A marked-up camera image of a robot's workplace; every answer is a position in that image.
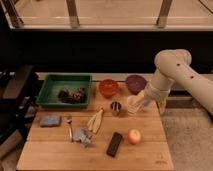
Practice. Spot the metal spoon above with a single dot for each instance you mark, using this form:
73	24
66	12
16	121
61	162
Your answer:
69	122

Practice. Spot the crumpled grey cloth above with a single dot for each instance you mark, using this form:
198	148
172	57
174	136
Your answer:
83	136

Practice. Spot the purple bowl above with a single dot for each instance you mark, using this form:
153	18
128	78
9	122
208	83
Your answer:
135	83

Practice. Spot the clear plastic cup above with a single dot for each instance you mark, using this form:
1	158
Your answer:
133	106

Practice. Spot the small metal cup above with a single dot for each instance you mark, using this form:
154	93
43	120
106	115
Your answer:
115	107

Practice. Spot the wooden cutting board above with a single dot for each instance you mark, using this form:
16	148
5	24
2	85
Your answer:
49	149

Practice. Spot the green plastic tray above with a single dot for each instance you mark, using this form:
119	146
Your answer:
48	95

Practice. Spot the red yellow apple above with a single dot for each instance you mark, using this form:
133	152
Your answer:
134	136

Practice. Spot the red bowl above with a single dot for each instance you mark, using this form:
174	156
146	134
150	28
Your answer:
108	88

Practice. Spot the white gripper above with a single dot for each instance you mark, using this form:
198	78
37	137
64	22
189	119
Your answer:
158	93

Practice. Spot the black eraser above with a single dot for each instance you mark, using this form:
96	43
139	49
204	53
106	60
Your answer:
114	144

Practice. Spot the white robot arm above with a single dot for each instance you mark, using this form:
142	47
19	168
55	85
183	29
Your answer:
174	66

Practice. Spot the blue sponge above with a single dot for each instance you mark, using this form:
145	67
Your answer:
50	121

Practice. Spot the black equipment on left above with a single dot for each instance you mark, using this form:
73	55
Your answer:
17	93

